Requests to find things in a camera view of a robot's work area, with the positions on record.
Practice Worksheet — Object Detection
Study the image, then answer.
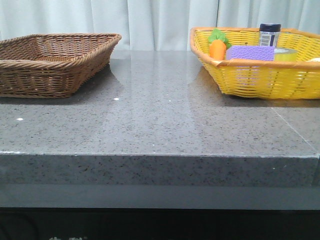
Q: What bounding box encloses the yellow packing tape roll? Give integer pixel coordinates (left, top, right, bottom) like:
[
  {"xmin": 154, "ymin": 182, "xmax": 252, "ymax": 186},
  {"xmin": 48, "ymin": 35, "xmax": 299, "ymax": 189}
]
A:
[{"xmin": 274, "ymin": 47, "xmax": 298, "ymax": 62}]

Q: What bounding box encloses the white curtain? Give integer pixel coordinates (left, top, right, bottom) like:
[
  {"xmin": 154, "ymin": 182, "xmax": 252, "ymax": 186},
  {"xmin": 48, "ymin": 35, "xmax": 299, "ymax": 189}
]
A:
[{"xmin": 0, "ymin": 0, "xmax": 320, "ymax": 51}]

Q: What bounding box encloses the orange toy carrot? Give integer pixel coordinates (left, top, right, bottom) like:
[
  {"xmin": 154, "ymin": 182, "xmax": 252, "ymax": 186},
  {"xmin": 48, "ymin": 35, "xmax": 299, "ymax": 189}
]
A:
[{"xmin": 208, "ymin": 28, "xmax": 232, "ymax": 61}]

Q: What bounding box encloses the purple foam block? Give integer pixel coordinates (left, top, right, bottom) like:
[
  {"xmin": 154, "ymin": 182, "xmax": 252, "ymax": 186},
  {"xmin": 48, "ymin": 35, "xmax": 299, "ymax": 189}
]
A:
[{"xmin": 225, "ymin": 45, "xmax": 275, "ymax": 61}]

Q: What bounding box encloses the brown wicker basket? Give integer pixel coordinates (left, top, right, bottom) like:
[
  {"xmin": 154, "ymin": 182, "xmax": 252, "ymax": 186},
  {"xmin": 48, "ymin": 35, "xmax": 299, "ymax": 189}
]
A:
[{"xmin": 0, "ymin": 33, "xmax": 122, "ymax": 99}]

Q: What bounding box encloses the dark-lidded spice jar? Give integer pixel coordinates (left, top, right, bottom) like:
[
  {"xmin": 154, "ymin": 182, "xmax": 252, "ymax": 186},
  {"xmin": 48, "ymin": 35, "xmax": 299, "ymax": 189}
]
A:
[{"xmin": 258, "ymin": 23, "xmax": 281, "ymax": 47}]

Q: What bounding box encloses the yellow wicker basket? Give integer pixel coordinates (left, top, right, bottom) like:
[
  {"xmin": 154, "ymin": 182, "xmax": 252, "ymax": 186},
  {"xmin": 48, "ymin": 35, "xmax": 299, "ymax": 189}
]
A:
[{"xmin": 189, "ymin": 27, "xmax": 320, "ymax": 100}]

